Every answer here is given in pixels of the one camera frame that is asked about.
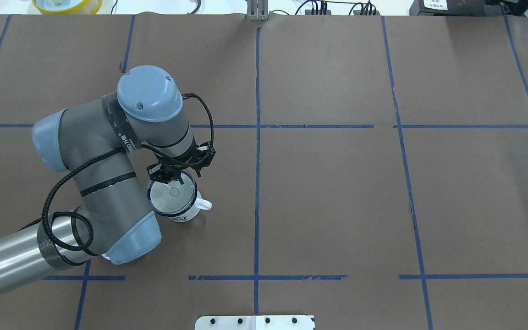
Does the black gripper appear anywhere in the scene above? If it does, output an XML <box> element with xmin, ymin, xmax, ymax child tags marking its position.
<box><xmin>148</xmin><ymin>137</ymin><xmax>197</xmax><ymax>185</ymax></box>

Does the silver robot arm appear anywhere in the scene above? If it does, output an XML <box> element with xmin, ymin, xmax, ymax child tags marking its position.
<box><xmin>0</xmin><ymin>65</ymin><xmax>215</xmax><ymax>295</ymax></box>

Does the white enamel cup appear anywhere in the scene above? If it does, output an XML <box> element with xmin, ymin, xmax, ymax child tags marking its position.
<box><xmin>144</xmin><ymin>171</ymin><xmax>212</xmax><ymax>223</ymax></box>

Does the yellow tape roll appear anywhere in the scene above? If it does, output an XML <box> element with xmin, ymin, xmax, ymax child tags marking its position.
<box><xmin>31</xmin><ymin>0</ymin><xmax>103</xmax><ymax>15</ymax></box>

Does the black computer box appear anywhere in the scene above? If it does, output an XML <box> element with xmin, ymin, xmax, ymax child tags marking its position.
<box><xmin>409</xmin><ymin>0</ymin><xmax>506</xmax><ymax>17</ymax></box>

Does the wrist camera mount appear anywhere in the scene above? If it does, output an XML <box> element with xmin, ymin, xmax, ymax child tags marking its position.
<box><xmin>191</xmin><ymin>142</ymin><xmax>216</xmax><ymax>177</ymax></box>

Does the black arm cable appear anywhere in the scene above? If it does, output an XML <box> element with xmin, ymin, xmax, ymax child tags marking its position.
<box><xmin>41</xmin><ymin>93</ymin><xmax>215</xmax><ymax>266</ymax></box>

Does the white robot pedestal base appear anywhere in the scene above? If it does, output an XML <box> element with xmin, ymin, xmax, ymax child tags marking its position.
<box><xmin>194</xmin><ymin>315</ymin><xmax>316</xmax><ymax>330</ymax></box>

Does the aluminium frame post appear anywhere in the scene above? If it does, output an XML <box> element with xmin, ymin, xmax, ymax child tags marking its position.
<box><xmin>246</xmin><ymin>0</ymin><xmax>270</xmax><ymax>21</ymax></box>

